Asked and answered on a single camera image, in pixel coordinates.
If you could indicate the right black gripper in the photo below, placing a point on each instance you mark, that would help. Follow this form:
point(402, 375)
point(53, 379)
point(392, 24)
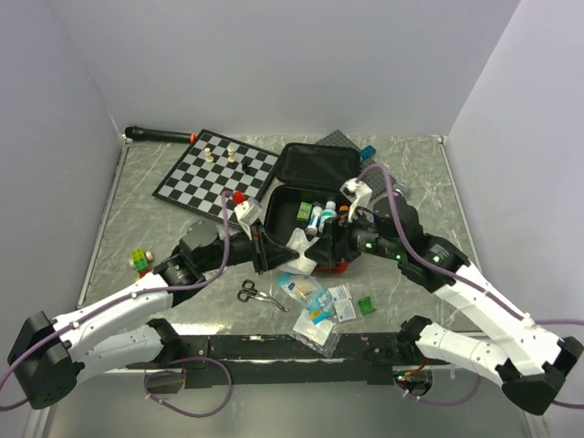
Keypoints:
point(325, 249)

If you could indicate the white chess piece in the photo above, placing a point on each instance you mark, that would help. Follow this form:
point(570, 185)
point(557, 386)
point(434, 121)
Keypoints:
point(231, 157)
point(208, 155)

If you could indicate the blue cotton swab bag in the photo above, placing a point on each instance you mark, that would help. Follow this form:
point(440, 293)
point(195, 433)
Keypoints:
point(309, 293)

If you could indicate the white chess piece right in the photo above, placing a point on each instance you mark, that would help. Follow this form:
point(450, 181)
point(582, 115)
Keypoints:
point(231, 157)

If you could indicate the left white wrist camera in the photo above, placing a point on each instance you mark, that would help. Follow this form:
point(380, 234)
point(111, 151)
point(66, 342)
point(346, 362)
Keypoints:
point(247, 211)

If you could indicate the black handled scissors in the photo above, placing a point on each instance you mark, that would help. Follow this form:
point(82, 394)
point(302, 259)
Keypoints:
point(248, 291)

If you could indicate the small green box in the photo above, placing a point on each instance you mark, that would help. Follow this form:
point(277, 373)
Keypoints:
point(304, 211)

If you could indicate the black chess piece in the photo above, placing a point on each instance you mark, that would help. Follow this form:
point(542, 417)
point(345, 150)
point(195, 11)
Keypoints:
point(246, 166)

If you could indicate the red black medicine bag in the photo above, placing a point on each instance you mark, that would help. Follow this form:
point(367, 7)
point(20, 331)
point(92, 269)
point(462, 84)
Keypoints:
point(308, 173)

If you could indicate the black microphone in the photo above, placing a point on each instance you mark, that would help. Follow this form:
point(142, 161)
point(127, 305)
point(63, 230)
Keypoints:
point(136, 133)

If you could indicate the white medicine bottle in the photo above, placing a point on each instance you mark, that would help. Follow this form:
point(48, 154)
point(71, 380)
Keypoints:
point(328, 212)

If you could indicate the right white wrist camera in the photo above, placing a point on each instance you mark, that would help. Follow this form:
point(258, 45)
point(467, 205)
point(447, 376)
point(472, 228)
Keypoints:
point(358, 193)

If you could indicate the red yellow toy block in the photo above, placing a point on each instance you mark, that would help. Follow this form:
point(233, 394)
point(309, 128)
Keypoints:
point(141, 274)

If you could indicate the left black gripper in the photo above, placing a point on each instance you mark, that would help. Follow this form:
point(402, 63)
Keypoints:
point(276, 253)

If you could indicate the white blue pad packet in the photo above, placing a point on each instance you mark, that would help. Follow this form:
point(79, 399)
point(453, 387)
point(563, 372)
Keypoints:
point(345, 310)

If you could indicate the black white chessboard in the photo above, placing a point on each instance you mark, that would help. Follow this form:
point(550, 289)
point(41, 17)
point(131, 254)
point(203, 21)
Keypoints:
point(195, 185)

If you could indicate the white blue mask packet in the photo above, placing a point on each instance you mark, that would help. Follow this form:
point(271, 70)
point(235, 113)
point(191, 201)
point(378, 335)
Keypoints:
point(299, 243)

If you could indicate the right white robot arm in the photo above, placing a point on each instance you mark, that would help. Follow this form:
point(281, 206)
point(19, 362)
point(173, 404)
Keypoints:
point(528, 362)

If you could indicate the blue lego brick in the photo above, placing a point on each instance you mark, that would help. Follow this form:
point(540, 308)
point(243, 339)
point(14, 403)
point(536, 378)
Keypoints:
point(367, 153)

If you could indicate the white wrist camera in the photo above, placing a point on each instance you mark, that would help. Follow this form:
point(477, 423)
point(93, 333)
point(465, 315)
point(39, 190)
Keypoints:
point(247, 211)
point(358, 193)

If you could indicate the white alcohol pad packet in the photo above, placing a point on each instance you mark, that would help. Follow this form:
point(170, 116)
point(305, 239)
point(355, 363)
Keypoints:
point(340, 293)

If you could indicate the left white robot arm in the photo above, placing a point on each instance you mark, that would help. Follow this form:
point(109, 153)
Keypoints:
point(51, 356)

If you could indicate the clear zip bag gauze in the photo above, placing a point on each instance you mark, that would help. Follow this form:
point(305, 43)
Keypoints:
point(321, 337)

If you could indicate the green yellow toy block car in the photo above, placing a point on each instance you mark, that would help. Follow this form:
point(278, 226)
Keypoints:
point(140, 260)

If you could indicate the white chess piece left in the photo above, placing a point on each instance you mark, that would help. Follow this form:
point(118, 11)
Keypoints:
point(208, 155)

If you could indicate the black mounting rail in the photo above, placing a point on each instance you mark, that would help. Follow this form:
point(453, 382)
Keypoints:
point(281, 359)

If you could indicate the green plastic clip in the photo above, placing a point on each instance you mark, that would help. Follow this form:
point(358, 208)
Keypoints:
point(366, 306)

